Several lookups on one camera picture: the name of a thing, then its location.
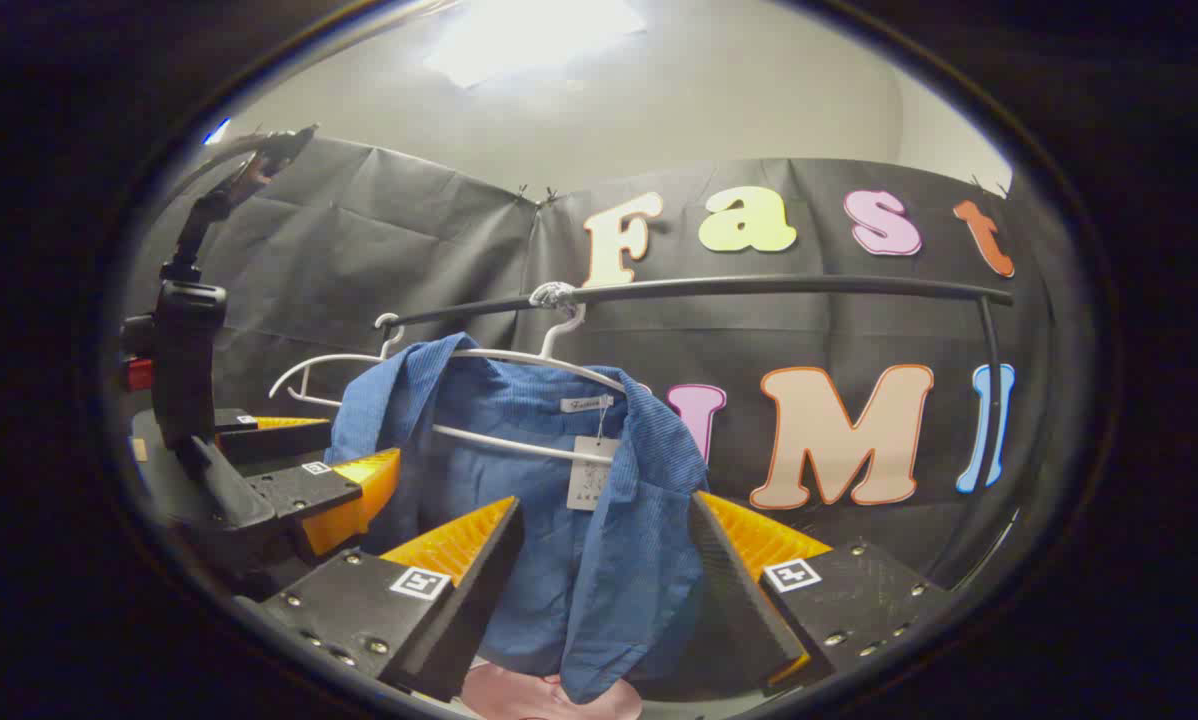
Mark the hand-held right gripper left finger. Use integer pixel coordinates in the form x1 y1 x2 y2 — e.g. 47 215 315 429
257 495 526 703

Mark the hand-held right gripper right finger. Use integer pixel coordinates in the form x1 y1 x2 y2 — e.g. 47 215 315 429
685 490 950 701

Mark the blue corduroy shirt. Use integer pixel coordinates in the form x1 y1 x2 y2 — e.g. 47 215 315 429
324 333 710 706

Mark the white plain hanger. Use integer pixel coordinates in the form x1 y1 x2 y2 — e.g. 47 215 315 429
267 312 407 409

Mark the white hanger with taped hook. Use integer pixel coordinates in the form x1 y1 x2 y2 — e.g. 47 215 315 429
429 282 630 466

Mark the black backdrop cloth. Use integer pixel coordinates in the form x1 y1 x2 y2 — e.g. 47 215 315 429
119 133 1052 601

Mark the ceiling light panel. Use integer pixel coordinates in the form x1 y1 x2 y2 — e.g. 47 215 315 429
422 0 650 89

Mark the black clothes rail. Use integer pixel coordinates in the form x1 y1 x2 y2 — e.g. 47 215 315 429
379 274 1016 591

